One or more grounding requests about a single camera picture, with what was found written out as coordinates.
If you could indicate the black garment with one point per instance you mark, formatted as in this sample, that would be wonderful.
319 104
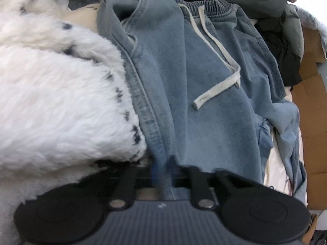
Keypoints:
278 51

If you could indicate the white fluffy spotted blanket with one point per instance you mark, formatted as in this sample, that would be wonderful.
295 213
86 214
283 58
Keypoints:
51 94

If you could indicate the brown cardboard sheet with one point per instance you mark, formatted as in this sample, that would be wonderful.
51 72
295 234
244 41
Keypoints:
314 107

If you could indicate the cream bear print bedsheet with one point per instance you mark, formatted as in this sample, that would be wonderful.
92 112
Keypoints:
81 17

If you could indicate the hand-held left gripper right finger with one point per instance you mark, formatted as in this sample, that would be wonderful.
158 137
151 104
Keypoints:
171 173

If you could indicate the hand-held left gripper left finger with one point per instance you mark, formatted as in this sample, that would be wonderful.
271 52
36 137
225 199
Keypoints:
153 174

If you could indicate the blue denim pants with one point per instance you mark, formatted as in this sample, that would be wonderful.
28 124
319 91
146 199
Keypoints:
191 120

